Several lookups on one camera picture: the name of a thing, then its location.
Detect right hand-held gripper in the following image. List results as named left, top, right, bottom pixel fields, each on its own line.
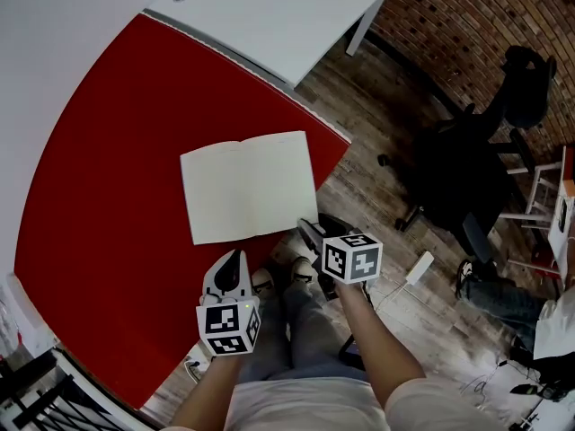
left=296, top=212, right=384, bottom=285

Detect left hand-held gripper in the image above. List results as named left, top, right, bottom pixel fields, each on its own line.
left=196, top=249, right=262, bottom=357

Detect cream-paged notebook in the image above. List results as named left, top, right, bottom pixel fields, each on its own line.
left=180, top=130, right=320, bottom=246

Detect person's right forearm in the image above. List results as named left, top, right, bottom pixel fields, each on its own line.
left=334, top=280, right=427, bottom=410

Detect person's left forearm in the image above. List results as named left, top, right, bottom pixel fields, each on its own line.
left=170, top=355, right=246, bottom=431

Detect person's right shoe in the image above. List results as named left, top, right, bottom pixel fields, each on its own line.
left=290, top=257, right=316, bottom=285

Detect person's shoe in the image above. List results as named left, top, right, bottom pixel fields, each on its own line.
left=290, top=257, right=316, bottom=285
left=251, top=267, right=275, bottom=296
left=454, top=258, right=475, bottom=301

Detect person's left shoe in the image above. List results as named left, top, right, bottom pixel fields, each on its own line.
left=251, top=267, right=275, bottom=296

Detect person's grey trousers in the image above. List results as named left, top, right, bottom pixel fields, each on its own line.
left=237, top=279, right=370, bottom=382

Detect white power adapter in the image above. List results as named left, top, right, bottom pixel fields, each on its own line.
left=405, top=251, right=436, bottom=286

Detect person's white shirt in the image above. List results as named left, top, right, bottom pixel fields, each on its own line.
left=159, top=376, right=509, bottom=431

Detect black stool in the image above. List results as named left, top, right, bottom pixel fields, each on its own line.
left=338, top=333, right=368, bottom=372

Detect black office chair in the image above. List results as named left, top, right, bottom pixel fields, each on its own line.
left=376, top=45, right=558, bottom=268

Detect black metal rack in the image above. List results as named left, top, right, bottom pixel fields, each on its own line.
left=0, top=347, right=152, bottom=431

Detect white desk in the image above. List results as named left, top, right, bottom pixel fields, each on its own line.
left=142, top=0, right=409, bottom=88

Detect white side table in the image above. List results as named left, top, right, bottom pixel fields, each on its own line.
left=546, top=145, right=575, bottom=283

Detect white floor cable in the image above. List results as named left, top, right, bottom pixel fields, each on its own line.
left=371, top=280, right=411, bottom=310

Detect white metal frame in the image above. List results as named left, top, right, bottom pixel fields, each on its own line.
left=497, top=159, right=567, bottom=280

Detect black device with cables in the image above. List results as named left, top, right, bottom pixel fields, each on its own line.
left=509, top=380, right=561, bottom=404

